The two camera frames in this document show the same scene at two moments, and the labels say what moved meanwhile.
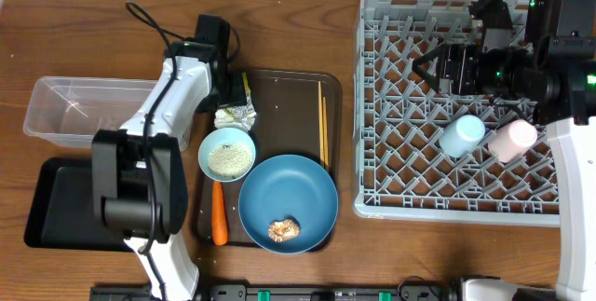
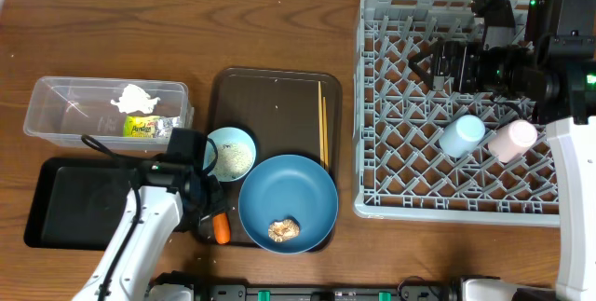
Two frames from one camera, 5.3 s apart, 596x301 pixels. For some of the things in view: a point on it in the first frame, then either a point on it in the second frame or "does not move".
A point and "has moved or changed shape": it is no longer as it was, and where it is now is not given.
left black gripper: [237, 98] -> [196, 222]
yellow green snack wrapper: [248, 108] has moved or changed shape
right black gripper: [454, 60] does not move
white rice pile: [230, 160] does not move
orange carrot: [219, 221] does not move
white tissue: [238, 116] -> [134, 99]
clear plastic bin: [67, 110] does not move
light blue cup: [462, 135] does not move
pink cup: [510, 139] does not move
